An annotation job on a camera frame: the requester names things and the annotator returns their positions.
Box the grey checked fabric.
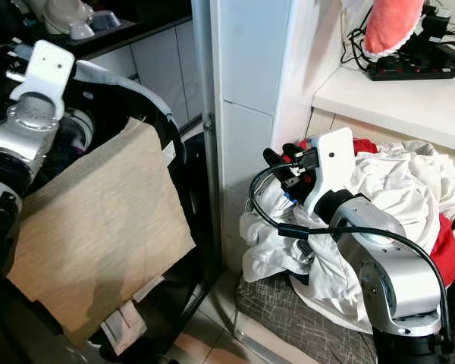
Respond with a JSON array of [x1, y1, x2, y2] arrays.
[[234, 273, 380, 364]]

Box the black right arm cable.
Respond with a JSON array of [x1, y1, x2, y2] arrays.
[[249, 161, 455, 357]]

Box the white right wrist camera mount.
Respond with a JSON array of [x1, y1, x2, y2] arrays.
[[303, 127, 357, 221]]

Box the white round pot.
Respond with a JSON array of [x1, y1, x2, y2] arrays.
[[30, 0, 99, 40]]

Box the tangled black power cables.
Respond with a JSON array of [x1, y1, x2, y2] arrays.
[[343, 15, 380, 73]]

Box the white shelf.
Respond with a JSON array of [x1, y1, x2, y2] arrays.
[[312, 67, 455, 145]]

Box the white crumpled garment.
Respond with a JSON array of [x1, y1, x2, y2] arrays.
[[239, 140, 455, 334]]

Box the pink towel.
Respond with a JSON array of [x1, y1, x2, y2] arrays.
[[364, 0, 427, 61]]

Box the beige cloth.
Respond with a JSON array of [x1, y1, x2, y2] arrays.
[[6, 118, 196, 357]]

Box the red garment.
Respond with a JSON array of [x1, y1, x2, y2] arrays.
[[296, 136, 455, 287]]

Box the black power strip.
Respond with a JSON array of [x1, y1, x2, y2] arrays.
[[368, 59, 455, 81]]

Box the black countertop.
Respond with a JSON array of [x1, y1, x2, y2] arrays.
[[0, 0, 192, 54]]

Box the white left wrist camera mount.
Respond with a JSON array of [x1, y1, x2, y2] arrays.
[[9, 39, 77, 122]]

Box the grey metal door frame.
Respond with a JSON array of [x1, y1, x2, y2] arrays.
[[191, 0, 219, 281]]

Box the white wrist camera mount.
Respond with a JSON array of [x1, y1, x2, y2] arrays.
[[303, 127, 357, 221], [9, 39, 77, 122]]

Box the small grey dish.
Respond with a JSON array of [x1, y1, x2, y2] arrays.
[[87, 9, 122, 33]]

